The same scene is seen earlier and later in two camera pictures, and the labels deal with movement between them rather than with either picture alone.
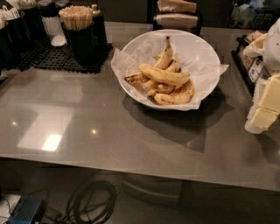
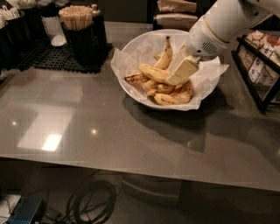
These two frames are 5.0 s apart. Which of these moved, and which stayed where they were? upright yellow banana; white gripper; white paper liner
Moved: white gripper
Stayed: white paper liner; upright yellow banana
